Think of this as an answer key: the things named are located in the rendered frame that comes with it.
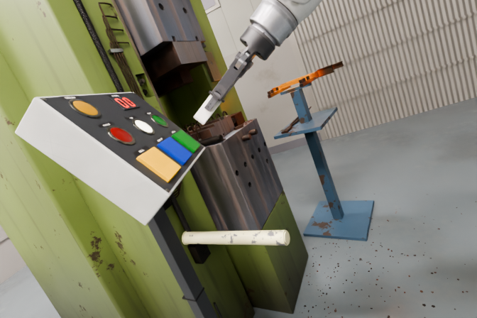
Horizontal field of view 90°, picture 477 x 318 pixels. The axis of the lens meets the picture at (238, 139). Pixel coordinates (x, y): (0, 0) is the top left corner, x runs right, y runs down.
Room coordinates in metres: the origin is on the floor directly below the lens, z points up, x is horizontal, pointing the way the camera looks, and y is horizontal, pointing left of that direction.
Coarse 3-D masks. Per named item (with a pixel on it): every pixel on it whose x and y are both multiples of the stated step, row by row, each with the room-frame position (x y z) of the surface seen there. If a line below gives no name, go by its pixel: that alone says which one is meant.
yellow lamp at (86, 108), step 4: (76, 104) 0.48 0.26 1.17; (80, 104) 0.48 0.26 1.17; (84, 104) 0.49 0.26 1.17; (88, 104) 0.51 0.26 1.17; (80, 108) 0.47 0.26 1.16; (84, 108) 0.48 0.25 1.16; (88, 108) 0.49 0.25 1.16; (92, 108) 0.50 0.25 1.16; (84, 112) 0.47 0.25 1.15; (88, 112) 0.48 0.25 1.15; (92, 112) 0.49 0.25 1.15; (96, 112) 0.50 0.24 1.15
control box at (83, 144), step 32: (64, 96) 0.48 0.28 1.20; (96, 96) 0.57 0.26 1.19; (128, 96) 0.70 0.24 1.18; (32, 128) 0.43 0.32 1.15; (64, 128) 0.42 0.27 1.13; (96, 128) 0.45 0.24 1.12; (128, 128) 0.53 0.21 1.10; (160, 128) 0.64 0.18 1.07; (64, 160) 0.42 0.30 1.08; (96, 160) 0.42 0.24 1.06; (128, 160) 0.42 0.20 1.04; (192, 160) 0.59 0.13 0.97; (128, 192) 0.41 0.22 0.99; (160, 192) 0.41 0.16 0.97
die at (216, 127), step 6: (216, 120) 1.12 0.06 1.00; (222, 120) 1.13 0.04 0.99; (228, 120) 1.17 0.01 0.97; (198, 126) 1.18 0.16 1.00; (204, 126) 1.11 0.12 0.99; (210, 126) 1.08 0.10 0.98; (216, 126) 1.08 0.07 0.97; (222, 126) 1.11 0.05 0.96; (228, 126) 1.15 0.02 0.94; (234, 126) 1.19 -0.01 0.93; (192, 132) 1.14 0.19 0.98; (198, 132) 1.08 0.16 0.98; (204, 132) 1.04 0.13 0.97; (210, 132) 1.03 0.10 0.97; (216, 132) 1.06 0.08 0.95; (222, 132) 1.10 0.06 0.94; (228, 132) 1.13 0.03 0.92; (198, 138) 1.07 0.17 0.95; (204, 138) 1.05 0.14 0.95
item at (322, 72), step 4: (324, 68) 1.36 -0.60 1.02; (328, 68) 1.35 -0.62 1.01; (332, 68) 1.34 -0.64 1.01; (316, 72) 1.38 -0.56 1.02; (320, 72) 1.38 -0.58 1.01; (324, 72) 1.36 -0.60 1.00; (328, 72) 1.35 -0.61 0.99; (332, 72) 1.33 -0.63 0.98; (312, 76) 1.40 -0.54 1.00; (316, 76) 1.38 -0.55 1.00; (320, 76) 1.38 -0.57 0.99; (296, 80) 1.47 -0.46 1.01; (284, 84) 1.53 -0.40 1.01; (288, 84) 1.51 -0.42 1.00; (292, 84) 1.49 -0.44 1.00; (280, 88) 1.55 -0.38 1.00
